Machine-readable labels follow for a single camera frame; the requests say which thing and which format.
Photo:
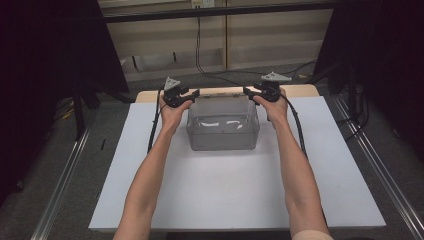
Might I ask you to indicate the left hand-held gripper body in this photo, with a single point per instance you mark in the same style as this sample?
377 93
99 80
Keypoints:
171 95

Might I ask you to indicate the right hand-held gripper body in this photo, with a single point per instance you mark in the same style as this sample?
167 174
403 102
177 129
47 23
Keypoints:
270 90

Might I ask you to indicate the transparent grey box lid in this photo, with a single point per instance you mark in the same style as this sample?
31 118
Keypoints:
222 104

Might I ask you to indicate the transparent grey storage box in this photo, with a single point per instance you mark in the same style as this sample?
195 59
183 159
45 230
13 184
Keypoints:
223 140

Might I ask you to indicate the person's right hand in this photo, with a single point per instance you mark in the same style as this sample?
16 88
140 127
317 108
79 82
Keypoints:
276 111

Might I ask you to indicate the person's left hand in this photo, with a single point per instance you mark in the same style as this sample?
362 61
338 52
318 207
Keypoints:
173 118

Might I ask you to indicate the long beige desk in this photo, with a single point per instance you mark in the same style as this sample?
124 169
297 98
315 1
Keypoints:
273 36

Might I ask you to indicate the black curtain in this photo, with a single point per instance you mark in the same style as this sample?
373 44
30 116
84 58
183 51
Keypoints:
50 50
383 50

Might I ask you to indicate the white wall socket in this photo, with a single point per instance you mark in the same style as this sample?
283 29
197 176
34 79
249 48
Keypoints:
203 3

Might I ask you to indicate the aluminium floor rail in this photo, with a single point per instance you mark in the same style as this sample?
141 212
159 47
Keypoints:
380 170
63 180

